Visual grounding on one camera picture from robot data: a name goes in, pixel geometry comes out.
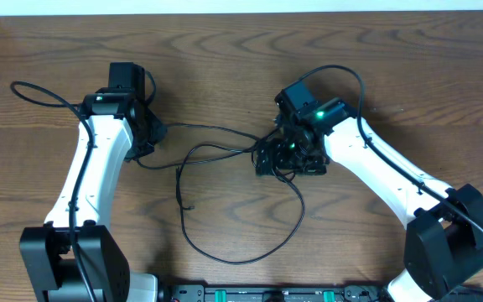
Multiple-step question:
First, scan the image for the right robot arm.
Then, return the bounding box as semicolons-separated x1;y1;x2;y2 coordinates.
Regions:
256;81;483;301

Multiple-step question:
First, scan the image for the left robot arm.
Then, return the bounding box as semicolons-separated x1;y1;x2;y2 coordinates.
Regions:
19;62;167;301

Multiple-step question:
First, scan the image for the right camera black cable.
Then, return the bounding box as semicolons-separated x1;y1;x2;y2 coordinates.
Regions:
298;64;483;269

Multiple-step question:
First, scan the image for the camera black cable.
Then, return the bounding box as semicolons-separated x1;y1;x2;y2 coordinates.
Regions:
9;80;100;302
298;64;483;269

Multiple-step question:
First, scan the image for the left camera black cable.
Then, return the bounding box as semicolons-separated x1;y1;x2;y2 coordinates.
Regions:
9;80;100;302

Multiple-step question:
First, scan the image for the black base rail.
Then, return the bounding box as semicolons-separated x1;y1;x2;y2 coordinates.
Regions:
157;284;392;302

